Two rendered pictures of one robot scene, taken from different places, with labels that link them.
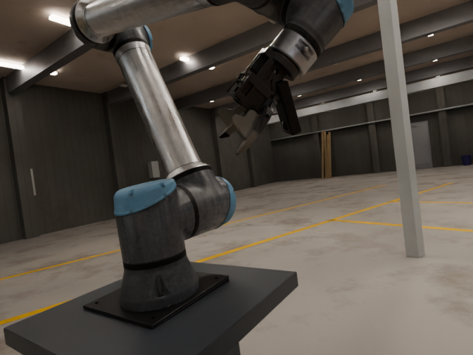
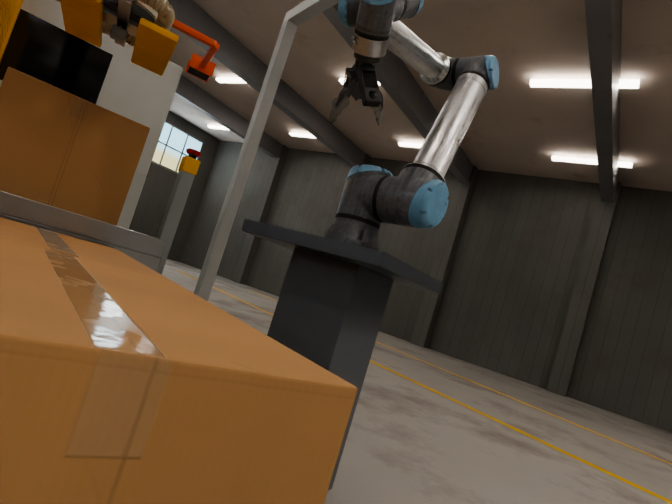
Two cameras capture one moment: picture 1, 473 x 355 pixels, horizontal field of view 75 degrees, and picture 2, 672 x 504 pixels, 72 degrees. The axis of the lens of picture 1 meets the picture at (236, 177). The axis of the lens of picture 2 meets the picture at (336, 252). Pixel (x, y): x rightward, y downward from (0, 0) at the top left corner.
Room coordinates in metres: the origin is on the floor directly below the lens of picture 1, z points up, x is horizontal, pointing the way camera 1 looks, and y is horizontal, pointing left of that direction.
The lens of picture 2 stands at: (0.65, -1.30, 0.62)
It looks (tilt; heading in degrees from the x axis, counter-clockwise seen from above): 4 degrees up; 88
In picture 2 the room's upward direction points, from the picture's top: 17 degrees clockwise
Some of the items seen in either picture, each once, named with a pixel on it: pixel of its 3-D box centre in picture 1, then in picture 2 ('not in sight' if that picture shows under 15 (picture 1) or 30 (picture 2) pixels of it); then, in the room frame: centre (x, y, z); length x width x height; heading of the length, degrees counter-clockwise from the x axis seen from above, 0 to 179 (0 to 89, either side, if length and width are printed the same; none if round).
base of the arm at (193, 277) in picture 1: (158, 272); (354, 234); (0.75, 0.22, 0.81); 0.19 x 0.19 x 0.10
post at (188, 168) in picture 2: not in sight; (156, 262); (-0.03, 0.85, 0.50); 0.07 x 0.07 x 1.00; 33
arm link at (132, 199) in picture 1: (152, 217); (367, 195); (0.75, 0.22, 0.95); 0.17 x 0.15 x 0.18; 141
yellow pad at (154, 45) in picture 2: not in sight; (154, 45); (0.01, 0.05, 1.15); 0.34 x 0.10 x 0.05; 115
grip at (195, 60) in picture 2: not in sight; (200, 68); (0.03, 0.40, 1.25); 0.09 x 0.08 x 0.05; 25
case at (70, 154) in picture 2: not in sight; (55, 165); (-0.33, 0.38, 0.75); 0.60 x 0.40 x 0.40; 123
